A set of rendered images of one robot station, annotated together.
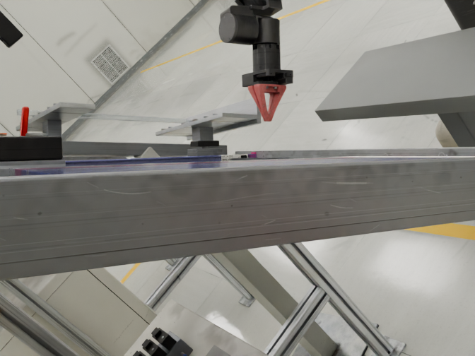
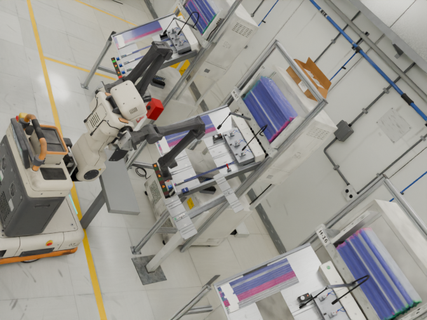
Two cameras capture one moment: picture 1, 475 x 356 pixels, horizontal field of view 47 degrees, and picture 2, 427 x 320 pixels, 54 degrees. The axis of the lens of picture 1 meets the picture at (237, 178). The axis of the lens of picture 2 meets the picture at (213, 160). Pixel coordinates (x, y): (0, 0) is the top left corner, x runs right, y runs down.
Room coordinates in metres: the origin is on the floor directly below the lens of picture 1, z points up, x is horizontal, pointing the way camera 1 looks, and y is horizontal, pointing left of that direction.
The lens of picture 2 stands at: (3.46, -1.28, 2.61)
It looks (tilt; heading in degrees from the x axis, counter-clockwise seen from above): 29 degrees down; 151
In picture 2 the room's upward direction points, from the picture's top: 41 degrees clockwise
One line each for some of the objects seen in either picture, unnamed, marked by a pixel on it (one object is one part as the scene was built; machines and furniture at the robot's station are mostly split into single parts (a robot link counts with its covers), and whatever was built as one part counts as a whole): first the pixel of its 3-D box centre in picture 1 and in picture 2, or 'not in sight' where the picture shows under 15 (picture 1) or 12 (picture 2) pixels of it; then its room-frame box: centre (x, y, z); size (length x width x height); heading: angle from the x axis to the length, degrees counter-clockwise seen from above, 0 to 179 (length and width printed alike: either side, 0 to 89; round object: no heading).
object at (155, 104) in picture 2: not in sight; (137, 132); (0.07, -0.24, 0.39); 0.24 x 0.24 x 0.78; 20
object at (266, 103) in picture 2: not in sight; (271, 109); (0.68, 0.36, 1.52); 0.51 x 0.13 x 0.27; 20
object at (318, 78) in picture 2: not in sight; (311, 82); (0.48, 0.60, 1.82); 0.68 x 0.30 x 0.20; 20
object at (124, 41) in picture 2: not in sight; (154, 73); (-0.70, -0.22, 0.66); 1.01 x 0.73 x 1.31; 110
